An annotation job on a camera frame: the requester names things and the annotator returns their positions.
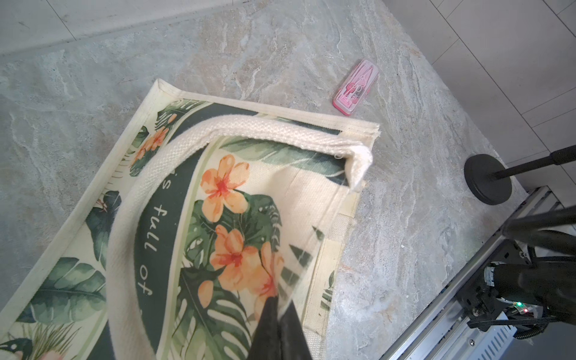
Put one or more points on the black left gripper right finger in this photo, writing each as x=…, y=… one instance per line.
x=293, y=344

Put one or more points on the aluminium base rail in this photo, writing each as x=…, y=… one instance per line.
x=468, y=319

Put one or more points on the right green circuit board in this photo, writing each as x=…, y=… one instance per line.
x=520, y=309

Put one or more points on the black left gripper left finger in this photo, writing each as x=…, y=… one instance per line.
x=265, y=330

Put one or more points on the floral canvas tote bag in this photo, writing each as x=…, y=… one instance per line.
x=208, y=215

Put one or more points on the pink compass set case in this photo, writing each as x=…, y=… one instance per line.
x=356, y=87

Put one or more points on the beige microphone on stand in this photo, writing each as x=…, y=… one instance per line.
x=557, y=158

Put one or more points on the black round microphone base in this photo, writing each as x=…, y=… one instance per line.
x=479, y=173

